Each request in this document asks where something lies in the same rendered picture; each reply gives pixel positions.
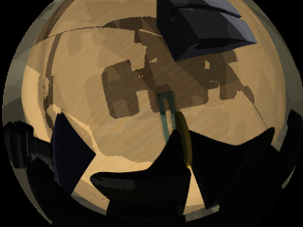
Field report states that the green rectangular frame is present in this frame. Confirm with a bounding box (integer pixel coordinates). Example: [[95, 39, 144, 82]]
[[158, 91, 175, 143]]

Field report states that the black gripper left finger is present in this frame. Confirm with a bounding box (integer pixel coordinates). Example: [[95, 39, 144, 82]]
[[90, 130, 192, 216]]

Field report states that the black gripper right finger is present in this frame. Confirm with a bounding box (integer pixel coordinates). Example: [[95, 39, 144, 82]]
[[189, 126, 276, 209]]

